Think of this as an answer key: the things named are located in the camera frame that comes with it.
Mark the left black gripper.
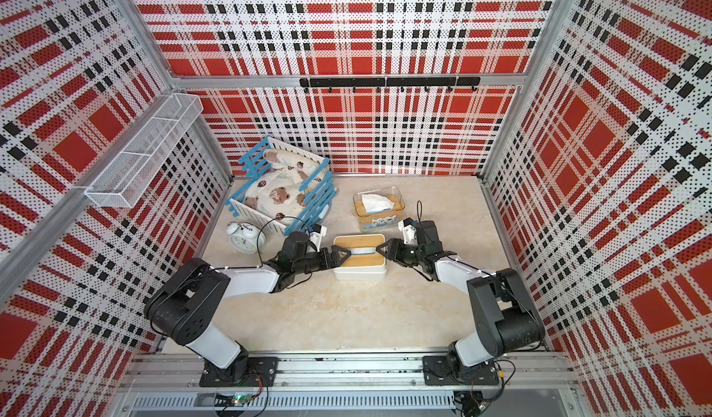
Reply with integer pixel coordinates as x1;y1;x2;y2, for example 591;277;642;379
294;245;352;274

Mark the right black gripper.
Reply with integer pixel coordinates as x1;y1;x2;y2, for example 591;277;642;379
375;238;425;269

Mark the white bamboo-lid tissue box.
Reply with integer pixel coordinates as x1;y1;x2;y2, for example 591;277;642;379
334;233;387;272

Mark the clear plastic tissue box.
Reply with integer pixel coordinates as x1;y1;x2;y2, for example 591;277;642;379
352;186;405;232

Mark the blue tissue pack front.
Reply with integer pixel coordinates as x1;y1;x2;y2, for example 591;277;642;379
361;194;395;214

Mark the blue tissue pack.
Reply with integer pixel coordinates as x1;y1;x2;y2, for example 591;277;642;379
361;194;395;214
349;246;376;255

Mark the white plastic box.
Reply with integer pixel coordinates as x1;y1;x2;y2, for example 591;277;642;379
333;266;388;282

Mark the bamboo lid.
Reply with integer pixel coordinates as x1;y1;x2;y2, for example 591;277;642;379
355;200;405;226

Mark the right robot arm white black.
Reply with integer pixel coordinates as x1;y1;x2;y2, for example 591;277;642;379
376;219;544;371

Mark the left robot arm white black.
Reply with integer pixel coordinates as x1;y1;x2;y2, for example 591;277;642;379
144;232;352;371

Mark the blue white slatted crate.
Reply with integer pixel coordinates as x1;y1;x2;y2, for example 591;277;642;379
226;137;337;235

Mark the bear print cloth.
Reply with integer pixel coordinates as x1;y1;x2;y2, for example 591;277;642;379
242;149;326;225

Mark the white alarm clock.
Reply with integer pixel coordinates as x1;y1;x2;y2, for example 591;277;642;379
226;221;265;255

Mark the green circuit board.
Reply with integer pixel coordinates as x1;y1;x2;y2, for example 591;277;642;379
213;394;253;408

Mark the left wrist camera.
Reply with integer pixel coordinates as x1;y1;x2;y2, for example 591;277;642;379
308;224;327;251

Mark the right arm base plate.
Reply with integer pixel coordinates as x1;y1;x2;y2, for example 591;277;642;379
422;355;500;387

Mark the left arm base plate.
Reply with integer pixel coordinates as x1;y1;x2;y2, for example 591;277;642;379
200;355;280;388

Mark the black hook rail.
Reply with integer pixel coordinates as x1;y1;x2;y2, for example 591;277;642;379
300;77;482;90

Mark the white wire mesh shelf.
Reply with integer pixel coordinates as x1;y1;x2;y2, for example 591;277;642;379
85;92;203;209

